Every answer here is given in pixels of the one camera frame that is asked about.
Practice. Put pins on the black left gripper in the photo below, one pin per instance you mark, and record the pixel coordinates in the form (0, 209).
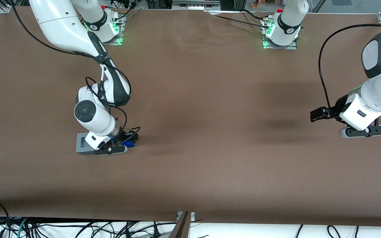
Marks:
(340, 105)

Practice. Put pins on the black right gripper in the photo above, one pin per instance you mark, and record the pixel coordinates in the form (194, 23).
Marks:
(126, 135)

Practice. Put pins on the blue plastic part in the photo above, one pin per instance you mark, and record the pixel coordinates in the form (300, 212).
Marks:
(130, 144)

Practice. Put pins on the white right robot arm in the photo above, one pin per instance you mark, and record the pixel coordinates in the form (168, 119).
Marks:
(94, 115)

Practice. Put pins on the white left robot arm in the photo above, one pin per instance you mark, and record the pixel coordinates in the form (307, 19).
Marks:
(379, 89)

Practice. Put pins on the gray square base block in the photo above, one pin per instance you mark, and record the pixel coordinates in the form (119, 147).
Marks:
(79, 145)

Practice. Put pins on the brown table cover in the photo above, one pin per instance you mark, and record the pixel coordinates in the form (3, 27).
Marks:
(190, 115)

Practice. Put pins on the white power strip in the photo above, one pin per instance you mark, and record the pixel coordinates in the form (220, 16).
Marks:
(195, 4)

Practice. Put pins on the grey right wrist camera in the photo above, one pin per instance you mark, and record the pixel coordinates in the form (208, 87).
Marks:
(111, 150)

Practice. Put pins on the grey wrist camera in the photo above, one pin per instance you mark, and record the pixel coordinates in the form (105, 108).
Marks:
(364, 131)
(111, 150)

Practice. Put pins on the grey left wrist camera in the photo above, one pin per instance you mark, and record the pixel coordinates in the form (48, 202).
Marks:
(364, 131)

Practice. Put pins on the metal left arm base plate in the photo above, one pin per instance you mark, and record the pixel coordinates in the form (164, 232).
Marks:
(289, 47)

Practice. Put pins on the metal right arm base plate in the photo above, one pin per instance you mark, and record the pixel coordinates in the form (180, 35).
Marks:
(115, 42)

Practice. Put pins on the metal frame post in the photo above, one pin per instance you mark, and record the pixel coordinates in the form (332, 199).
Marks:
(180, 228)

